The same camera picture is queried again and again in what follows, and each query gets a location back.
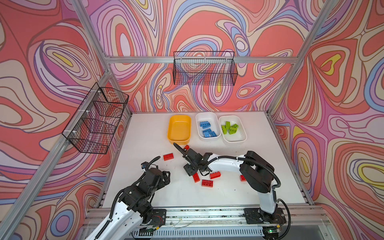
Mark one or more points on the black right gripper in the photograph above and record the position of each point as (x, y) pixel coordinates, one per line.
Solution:
(188, 170)

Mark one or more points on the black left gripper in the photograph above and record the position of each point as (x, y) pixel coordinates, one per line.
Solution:
(161, 182)

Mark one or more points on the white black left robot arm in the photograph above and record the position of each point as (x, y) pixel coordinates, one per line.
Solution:
(132, 208)

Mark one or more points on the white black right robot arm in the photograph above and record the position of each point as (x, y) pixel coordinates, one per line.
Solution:
(258, 173)

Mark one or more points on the yellow plastic bin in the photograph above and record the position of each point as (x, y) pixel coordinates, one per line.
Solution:
(179, 130)

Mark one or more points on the white middle plastic bin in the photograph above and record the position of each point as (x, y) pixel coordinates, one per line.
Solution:
(215, 126)

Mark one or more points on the white plastic bin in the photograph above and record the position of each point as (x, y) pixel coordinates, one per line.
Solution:
(215, 126)
(240, 136)

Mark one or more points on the white right plastic bin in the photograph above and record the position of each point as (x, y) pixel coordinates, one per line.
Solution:
(240, 136)

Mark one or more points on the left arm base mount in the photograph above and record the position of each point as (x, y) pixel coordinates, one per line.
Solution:
(157, 219)

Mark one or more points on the aluminium rail at front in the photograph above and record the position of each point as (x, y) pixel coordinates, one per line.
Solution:
(223, 223)

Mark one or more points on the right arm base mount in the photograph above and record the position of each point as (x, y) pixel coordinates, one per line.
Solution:
(257, 216)

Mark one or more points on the black wire basket left wall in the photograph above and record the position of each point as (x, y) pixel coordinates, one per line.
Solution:
(92, 128)

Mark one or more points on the black wire basket wall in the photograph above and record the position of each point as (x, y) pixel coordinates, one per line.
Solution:
(92, 128)
(207, 68)

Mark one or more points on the black wire basket back wall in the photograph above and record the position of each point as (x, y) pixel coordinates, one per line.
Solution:
(207, 68)

